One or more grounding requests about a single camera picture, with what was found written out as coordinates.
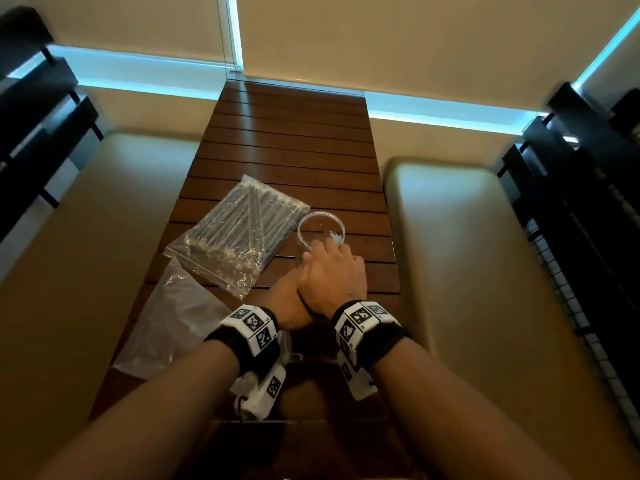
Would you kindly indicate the person's right thumb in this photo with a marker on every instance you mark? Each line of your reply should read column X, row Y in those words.
column 306, row 261

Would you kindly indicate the empty clear plastic bag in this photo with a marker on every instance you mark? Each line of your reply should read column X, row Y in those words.
column 172, row 319

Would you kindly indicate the black slatted partition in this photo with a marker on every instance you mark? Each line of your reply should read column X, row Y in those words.
column 585, row 209
column 35, row 129

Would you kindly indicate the clear bag of tubes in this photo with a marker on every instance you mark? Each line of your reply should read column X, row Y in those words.
column 240, row 232

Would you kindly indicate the person's left hand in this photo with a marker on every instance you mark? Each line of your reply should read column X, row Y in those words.
column 285, row 307

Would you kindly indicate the clear round petri dish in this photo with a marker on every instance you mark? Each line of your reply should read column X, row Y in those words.
column 320, row 222

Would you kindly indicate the beige roller blind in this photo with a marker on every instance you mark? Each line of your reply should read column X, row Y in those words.
column 125, row 19
column 425, row 39

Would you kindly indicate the person's left forearm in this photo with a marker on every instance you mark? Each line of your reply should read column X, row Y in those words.
column 150, row 424

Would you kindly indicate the small white piece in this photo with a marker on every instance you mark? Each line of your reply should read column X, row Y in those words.
column 336, row 237

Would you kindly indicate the person's right hand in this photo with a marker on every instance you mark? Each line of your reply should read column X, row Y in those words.
column 332, row 279

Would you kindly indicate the beige cushioned bench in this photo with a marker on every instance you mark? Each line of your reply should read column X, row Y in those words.
column 500, row 314
column 75, row 304

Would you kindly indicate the person's right forearm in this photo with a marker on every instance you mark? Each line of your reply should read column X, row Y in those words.
column 450, row 419

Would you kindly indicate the black wristband with marker blocks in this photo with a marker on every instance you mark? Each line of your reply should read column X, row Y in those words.
column 252, row 339
column 365, row 329

